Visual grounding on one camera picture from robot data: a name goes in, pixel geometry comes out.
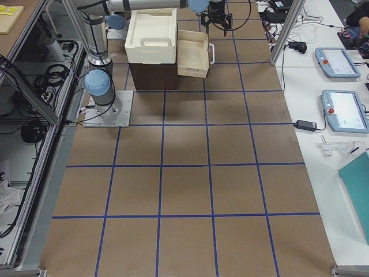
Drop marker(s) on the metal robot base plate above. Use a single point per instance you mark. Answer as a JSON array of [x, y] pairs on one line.
[[110, 116]]

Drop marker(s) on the teal box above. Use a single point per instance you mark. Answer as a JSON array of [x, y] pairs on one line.
[[355, 178]]

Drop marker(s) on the lower teach pendant tablet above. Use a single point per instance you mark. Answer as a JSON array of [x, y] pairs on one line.
[[344, 111]]

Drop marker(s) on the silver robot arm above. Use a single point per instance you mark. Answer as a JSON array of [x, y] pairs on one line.
[[99, 80]]

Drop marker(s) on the clear acrylic part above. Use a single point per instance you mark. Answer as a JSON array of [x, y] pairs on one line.
[[345, 148]]

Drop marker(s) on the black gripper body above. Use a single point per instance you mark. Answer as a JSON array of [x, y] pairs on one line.
[[215, 8]]

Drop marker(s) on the wooden board with yellow parts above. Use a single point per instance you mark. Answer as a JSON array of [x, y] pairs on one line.
[[9, 16]]

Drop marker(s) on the black power adapter brick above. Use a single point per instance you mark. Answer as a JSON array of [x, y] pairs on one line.
[[305, 125]]

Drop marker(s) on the upper teach pendant tablet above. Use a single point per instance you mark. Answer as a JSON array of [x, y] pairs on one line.
[[336, 62]]

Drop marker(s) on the aluminium frame post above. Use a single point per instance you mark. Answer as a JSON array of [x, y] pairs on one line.
[[286, 30]]

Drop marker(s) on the cream plastic tray stack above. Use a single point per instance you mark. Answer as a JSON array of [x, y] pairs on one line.
[[151, 37]]

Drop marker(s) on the teach pendant tablet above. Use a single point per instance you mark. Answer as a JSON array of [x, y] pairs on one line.
[[344, 111], [336, 62]]

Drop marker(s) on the cream pulled-out drawer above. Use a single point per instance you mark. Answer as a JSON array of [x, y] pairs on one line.
[[194, 54]]

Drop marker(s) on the dark wooden drawer cabinet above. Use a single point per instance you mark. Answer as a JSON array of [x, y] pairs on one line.
[[154, 76]]

